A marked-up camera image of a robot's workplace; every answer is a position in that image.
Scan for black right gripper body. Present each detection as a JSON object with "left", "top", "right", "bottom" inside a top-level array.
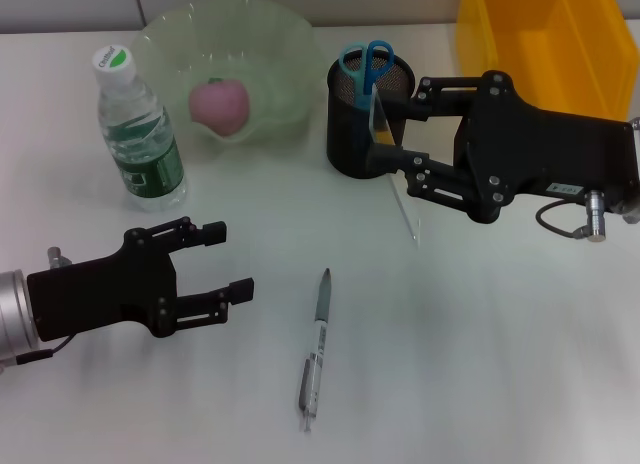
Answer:
[{"left": 452, "top": 70, "right": 640, "bottom": 224}]

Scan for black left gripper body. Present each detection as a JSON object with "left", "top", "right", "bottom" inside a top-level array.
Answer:
[{"left": 26, "top": 228, "right": 180, "bottom": 343}]

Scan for clear plastic ruler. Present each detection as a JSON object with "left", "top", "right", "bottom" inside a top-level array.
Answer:
[{"left": 368, "top": 83, "right": 422, "bottom": 246}]

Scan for blue scissors with cover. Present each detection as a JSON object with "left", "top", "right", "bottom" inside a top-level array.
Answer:
[{"left": 338, "top": 39, "right": 395, "bottom": 155}]

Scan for grey clear pen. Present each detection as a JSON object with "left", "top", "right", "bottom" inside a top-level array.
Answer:
[{"left": 298, "top": 267, "right": 335, "bottom": 434}]

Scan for clear green-label water bottle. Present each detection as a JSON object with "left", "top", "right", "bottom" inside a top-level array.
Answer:
[{"left": 91, "top": 43, "right": 190, "bottom": 213}]

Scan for pink toy peach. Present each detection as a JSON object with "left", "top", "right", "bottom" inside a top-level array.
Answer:
[{"left": 188, "top": 78, "right": 251, "bottom": 136}]

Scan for black mesh pen holder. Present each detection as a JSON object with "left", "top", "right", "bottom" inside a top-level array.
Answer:
[{"left": 326, "top": 48, "right": 417, "bottom": 180}]

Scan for translucent green fruit bowl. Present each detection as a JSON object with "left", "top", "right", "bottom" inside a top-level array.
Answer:
[{"left": 134, "top": 0, "right": 324, "bottom": 145}]

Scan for yellow plastic bin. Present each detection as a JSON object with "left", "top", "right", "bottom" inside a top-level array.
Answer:
[{"left": 455, "top": 0, "right": 640, "bottom": 121}]

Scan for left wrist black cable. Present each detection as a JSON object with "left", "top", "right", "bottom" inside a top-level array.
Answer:
[{"left": 14, "top": 247, "right": 76, "bottom": 366}]

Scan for right wrist grey cable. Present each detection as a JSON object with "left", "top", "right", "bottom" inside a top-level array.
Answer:
[{"left": 535, "top": 188, "right": 614, "bottom": 244}]

